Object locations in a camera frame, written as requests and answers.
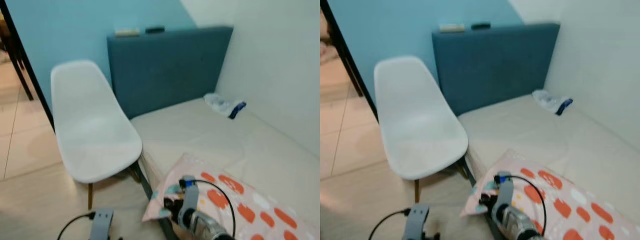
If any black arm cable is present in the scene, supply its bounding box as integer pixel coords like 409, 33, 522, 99
56, 212, 97, 240
192, 179, 236, 237
509, 174, 548, 237
368, 208, 412, 240

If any cream mattress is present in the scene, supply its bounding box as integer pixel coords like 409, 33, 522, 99
130, 97, 321, 227
457, 93, 640, 223

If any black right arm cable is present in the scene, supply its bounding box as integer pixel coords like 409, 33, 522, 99
509, 174, 548, 237
192, 179, 236, 237

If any dark table leg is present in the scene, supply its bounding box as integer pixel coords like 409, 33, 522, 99
10, 47, 35, 102
344, 64, 364, 98

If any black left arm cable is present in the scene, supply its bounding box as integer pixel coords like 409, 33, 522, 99
56, 212, 97, 240
368, 208, 412, 240

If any white plastic shell chair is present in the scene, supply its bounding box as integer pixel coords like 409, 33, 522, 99
50, 59, 144, 211
373, 55, 470, 204

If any blue upholstered headboard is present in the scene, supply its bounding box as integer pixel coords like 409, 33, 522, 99
431, 22, 561, 117
106, 26, 234, 120

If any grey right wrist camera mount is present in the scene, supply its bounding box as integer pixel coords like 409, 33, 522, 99
178, 175, 200, 214
494, 171, 515, 209

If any dark bed frame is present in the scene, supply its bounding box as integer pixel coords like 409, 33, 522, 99
132, 160, 179, 240
456, 157, 502, 240

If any pink pillow with orange dots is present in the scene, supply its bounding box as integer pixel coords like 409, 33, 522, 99
141, 152, 321, 240
459, 148, 640, 240

